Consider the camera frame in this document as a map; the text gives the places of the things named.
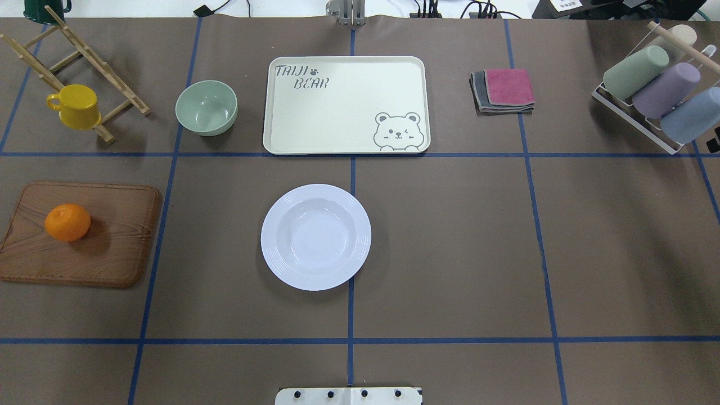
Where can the wooden drying rack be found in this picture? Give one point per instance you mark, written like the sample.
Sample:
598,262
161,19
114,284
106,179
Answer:
82,49

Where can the white round plate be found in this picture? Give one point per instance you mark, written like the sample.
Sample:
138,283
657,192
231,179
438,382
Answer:
316,237

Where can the wooden cutting board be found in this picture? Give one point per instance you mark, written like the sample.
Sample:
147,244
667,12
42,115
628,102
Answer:
114,251

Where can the dark green mug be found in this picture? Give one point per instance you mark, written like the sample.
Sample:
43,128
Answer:
46,12

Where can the grey folded cloth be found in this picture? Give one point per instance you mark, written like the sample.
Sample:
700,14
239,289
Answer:
481,97

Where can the purple tumbler cup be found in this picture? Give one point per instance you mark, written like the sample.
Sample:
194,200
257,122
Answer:
666,91

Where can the cream bear tray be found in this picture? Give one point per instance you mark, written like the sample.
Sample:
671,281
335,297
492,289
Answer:
346,105

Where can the green ceramic bowl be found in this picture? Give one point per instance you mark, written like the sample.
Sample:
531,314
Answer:
207,108

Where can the beige tumbler cup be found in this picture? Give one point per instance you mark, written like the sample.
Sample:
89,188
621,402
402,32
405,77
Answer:
685,33

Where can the white wire cup rack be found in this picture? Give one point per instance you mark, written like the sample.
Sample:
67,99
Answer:
702,56

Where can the yellow mug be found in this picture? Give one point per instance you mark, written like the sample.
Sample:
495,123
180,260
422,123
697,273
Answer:
76,106

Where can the pink folded cloth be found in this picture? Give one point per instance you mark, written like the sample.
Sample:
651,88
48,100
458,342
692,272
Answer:
509,87

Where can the green tumbler cup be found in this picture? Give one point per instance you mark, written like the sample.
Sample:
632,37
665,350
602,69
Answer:
631,74

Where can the orange fruit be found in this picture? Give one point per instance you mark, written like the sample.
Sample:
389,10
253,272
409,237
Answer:
67,222

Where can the grey metal camera mount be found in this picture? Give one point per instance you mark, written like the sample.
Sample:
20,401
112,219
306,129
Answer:
348,13

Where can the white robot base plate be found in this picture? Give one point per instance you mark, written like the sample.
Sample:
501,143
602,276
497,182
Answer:
351,395

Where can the blue tumbler cup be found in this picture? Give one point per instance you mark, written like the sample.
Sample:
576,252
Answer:
692,118

